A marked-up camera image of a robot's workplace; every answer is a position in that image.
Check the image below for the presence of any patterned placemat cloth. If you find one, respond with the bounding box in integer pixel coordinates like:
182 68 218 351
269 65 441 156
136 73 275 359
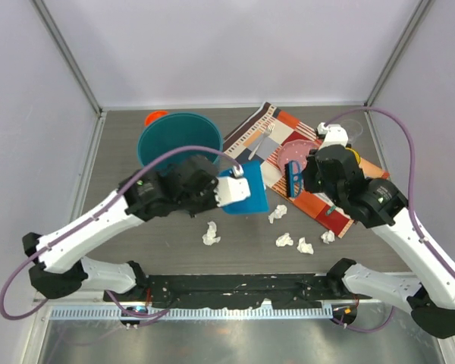
222 101 390 239

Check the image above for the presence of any paper scrap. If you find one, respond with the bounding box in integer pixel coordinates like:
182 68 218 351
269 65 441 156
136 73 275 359
275 233 293 247
320 230 336 244
268 205 287 224
297 237 314 255
202 221 221 246

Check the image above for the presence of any green handled table knife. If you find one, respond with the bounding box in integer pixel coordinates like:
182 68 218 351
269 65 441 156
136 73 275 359
325 206 336 216

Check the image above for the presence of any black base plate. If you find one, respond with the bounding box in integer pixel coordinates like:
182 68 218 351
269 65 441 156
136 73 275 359
111 274 369 310

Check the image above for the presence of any pink dotted plate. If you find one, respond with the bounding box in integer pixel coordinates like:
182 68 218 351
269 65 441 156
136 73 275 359
277 140 319 171

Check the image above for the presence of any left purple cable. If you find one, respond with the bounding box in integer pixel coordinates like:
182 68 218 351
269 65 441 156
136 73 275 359
0 146 245 329

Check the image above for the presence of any teal trash bin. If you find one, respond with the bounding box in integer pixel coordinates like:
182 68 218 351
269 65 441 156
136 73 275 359
136 112 223 166

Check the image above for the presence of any orange bowl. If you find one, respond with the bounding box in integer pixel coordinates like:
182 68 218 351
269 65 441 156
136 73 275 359
144 110 169 127

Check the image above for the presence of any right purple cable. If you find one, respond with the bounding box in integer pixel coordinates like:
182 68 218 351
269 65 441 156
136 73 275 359
322 107 455 333

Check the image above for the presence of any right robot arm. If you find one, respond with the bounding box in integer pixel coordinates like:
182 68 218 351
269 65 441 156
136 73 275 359
302 145 455 339

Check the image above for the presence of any purple cable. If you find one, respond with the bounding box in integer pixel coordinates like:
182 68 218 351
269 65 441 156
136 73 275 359
0 146 245 329
322 107 455 333

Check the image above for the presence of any clear plastic cup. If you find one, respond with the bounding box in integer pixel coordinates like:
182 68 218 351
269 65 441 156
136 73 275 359
340 119 363 144

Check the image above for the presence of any yellow mug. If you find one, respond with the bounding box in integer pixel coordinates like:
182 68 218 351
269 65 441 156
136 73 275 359
348 149 361 166

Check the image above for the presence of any blue hand brush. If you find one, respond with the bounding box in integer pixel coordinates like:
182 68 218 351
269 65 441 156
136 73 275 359
284 160 303 199

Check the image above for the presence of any blue dustpan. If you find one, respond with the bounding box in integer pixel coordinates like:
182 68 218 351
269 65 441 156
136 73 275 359
215 161 268 215

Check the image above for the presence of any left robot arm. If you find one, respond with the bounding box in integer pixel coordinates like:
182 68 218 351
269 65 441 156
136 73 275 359
23 155 218 299

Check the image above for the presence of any white plastic fork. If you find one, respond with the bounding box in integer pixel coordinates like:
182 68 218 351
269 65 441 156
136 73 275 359
248 122 275 161

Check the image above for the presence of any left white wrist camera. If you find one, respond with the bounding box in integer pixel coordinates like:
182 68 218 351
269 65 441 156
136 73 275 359
215 165 251 208

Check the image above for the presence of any white slotted cable duct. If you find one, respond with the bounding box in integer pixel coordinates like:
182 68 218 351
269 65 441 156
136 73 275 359
49 304 333 321

